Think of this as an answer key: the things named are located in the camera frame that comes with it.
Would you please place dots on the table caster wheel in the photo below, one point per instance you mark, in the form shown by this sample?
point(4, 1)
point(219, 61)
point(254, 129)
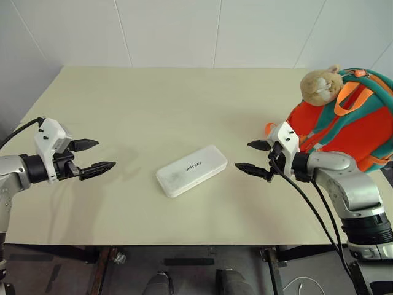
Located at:
point(119, 256)

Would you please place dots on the white rectangular case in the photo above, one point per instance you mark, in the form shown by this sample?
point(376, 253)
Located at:
point(192, 170)

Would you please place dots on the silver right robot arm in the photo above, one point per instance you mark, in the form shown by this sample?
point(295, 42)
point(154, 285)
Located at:
point(347, 181)

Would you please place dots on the black table frame bar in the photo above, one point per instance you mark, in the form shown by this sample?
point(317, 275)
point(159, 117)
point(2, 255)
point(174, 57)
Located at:
point(52, 252)

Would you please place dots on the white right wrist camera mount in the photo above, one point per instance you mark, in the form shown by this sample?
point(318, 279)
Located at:
point(287, 138)

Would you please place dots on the orange and green backpack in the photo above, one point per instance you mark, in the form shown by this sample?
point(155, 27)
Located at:
point(359, 126)

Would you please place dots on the dark rounded shape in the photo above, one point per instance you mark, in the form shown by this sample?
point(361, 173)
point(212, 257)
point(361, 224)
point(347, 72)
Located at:
point(159, 284)
point(233, 282)

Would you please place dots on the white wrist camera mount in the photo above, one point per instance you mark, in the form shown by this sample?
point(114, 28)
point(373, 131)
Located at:
point(49, 135)
point(287, 138)

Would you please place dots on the rusty table leg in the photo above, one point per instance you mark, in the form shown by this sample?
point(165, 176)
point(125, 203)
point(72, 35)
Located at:
point(273, 270)
point(99, 270)

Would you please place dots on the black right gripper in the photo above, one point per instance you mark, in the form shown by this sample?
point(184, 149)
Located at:
point(274, 163)

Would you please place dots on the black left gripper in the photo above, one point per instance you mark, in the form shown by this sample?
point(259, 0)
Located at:
point(65, 167)

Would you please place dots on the tan plush hamster toy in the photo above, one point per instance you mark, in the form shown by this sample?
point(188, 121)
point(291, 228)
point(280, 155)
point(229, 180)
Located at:
point(316, 87)

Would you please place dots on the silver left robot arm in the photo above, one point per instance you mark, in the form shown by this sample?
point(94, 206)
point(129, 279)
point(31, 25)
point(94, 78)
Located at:
point(12, 172)

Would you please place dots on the black floor tape strip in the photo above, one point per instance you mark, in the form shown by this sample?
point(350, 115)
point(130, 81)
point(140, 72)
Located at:
point(188, 262)

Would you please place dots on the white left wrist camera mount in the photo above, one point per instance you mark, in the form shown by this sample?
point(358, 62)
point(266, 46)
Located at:
point(49, 135)

